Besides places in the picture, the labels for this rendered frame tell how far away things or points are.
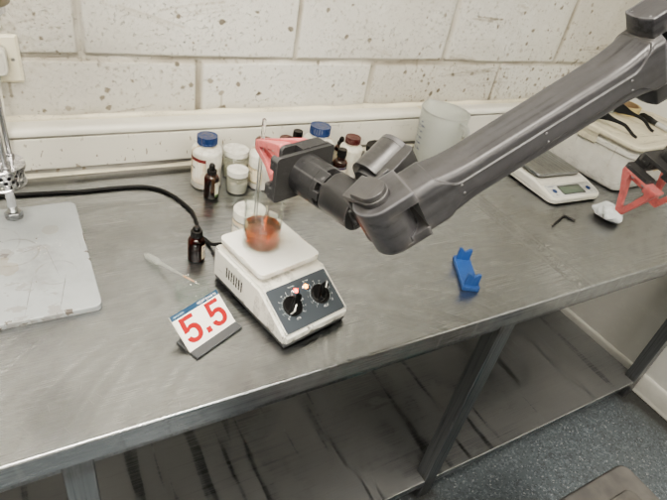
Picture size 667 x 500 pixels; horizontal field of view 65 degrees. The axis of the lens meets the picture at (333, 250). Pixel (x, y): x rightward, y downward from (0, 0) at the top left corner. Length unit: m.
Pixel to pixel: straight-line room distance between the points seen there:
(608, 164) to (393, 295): 0.90
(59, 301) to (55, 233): 0.18
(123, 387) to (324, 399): 0.94
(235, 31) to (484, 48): 0.73
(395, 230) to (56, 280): 0.55
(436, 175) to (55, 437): 0.54
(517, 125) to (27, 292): 0.72
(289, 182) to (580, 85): 0.36
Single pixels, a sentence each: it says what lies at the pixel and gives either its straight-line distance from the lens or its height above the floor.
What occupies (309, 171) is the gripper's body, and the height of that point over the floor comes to 1.03.
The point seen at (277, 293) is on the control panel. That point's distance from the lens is 0.80.
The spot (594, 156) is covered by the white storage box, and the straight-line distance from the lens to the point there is 1.68.
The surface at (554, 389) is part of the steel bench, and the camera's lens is 1.95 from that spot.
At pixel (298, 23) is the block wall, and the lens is 1.26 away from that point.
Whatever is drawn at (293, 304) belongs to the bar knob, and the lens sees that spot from 0.78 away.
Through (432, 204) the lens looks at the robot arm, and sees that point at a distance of 0.58.
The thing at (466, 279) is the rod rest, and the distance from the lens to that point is 1.00.
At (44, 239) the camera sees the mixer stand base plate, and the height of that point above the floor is 0.76.
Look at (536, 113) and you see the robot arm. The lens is 0.63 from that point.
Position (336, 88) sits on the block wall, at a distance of 1.36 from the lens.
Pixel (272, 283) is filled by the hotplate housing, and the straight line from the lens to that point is 0.80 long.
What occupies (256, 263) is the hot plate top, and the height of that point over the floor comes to 0.84.
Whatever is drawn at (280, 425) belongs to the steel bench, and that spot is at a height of 0.08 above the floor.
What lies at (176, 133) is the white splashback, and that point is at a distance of 1.20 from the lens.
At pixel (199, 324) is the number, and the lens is 0.80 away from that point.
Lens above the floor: 1.34
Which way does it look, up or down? 35 degrees down
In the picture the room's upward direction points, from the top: 12 degrees clockwise
